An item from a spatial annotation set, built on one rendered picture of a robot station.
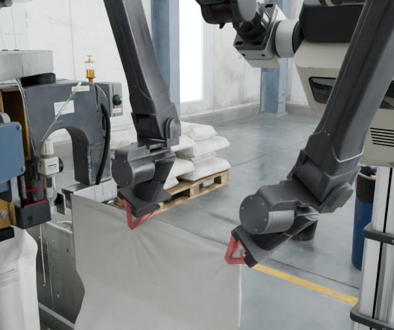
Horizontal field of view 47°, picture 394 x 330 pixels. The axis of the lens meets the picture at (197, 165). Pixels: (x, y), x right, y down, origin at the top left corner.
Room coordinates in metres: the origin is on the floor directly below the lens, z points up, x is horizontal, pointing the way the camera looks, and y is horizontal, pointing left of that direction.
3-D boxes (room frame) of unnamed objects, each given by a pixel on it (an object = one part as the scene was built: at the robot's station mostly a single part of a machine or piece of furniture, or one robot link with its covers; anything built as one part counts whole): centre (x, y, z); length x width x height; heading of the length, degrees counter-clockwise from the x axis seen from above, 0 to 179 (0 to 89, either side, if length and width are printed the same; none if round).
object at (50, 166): (1.01, 0.34, 1.14); 0.05 x 0.04 x 0.16; 141
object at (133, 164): (0.82, 0.10, 1.24); 0.11 x 0.09 x 0.12; 142
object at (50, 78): (1.13, 0.39, 1.35); 0.09 x 0.09 x 0.03
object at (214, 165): (4.48, -0.01, 0.20); 0.67 x 0.43 x 0.15; 141
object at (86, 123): (1.20, 0.43, 1.21); 0.30 x 0.25 x 0.30; 51
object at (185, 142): (4.00, 0.36, 0.56); 0.66 x 0.42 x 0.15; 141
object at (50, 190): (1.00, 0.34, 1.11); 0.03 x 0.03 x 0.06
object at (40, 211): (1.03, 0.41, 1.04); 0.08 x 0.06 x 0.05; 141
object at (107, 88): (1.24, 0.25, 1.29); 0.08 x 0.05 x 0.09; 51
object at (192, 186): (4.36, 0.35, 0.07); 1.20 x 0.82 x 0.14; 143
